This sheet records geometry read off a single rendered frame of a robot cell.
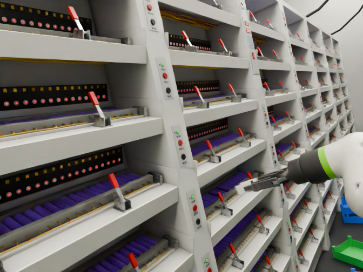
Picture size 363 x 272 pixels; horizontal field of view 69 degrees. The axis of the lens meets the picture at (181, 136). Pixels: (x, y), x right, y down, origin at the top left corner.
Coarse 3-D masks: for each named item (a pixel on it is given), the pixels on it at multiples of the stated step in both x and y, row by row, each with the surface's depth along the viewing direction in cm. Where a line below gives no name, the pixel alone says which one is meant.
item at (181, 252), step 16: (160, 224) 82; (128, 240) 79; (144, 240) 80; (160, 240) 82; (176, 240) 78; (192, 240) 75; (96, 256) 72; (112, 256) 72; (128, 256) 64; (144, 256) 71; (160, 256) 74; (176, 256) 75; (192, 256) 76
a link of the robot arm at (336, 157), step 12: (360, 132) 68; (336, 144) 70; (348, 144) 66; (360, 144) 64; (324, 156) 70; (336, 156) 68; (348, 156) 65; (360, 156) 63; (324, 168) 70; (336, 168) 69
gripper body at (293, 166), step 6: (288, 162) 79; (294, 162) 77; (288, 168) 78; (294, 168) 76; (300, 168) 76; (282, 174) 79; (288, 174) 77; (294, 174) 76; (300, 174) 75; (294, 180) 77; (300, 180) 76; (306, 180) 76
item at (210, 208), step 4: (248, 176) 128; (252, 176) 128; (256, 176) 131; (244, 180) 123; (232, 188) 114; (228, 192) 111; (232, 192) 111; (236, 192) 113; (224, 196) 107; (228, 196) 108; (236, 196) 110; (216, 200) 103; (224, 200) 106; (212, 204) 100; (216, 204) 100; (220, 204) 103; (208, 208) 97; (212, 208) 98; (216, 208) 101; (208, 212) 96; (216, 212) 97
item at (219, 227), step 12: (240, 168) 141; (252, 168) 136; (264, 168) 132; (216, 180) 123; (252, 192) 116; (264, 192) 120; (240, 204) 105; (252, 204) 110; (240, 216) 101; (216, 228) 89; (228, 228) 94; (216, 240) 87
